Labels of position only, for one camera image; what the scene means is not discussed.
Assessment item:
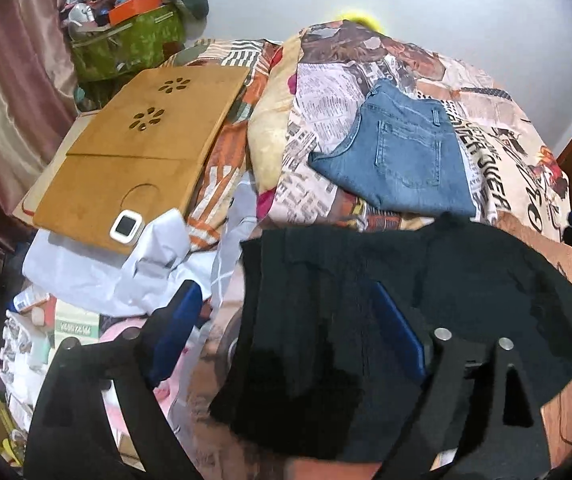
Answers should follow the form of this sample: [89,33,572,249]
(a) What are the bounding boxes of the yellow foam tube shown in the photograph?
[333,7,381,31]

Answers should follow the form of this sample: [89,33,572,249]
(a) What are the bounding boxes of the green storage bag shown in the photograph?
[70,2,187,82]

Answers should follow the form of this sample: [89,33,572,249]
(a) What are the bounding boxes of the pink striped curtain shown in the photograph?
[0,0,84,241]

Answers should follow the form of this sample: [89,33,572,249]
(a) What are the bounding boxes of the black pants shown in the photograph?
[209,212,572,463]

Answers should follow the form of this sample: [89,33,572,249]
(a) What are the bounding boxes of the white crumpled cloth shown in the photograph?
[23,208,217,316]

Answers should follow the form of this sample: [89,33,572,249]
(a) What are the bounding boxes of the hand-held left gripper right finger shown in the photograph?
[371,281,552,480]

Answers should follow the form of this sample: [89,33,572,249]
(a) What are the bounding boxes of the blue jeans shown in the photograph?
[307,79,476,219]

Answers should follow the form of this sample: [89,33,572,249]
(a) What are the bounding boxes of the pink cloth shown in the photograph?
[100,322,217,461]

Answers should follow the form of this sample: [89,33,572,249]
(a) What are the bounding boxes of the small white device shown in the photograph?
[110,210,144,243]

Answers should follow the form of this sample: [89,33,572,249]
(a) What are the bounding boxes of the orange box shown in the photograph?
[109,0,164,26]

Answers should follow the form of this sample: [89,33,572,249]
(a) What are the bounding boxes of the printed blanket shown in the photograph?
[156,19,572,480]

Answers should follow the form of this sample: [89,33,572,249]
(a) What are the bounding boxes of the grey checked sheet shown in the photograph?
[211,170,267,331]

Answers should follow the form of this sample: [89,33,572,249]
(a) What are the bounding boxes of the wooden lap desk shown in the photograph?
[33,66,251,256]

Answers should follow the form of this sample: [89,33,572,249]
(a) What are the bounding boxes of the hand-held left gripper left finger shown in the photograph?
[23,280,204,480]

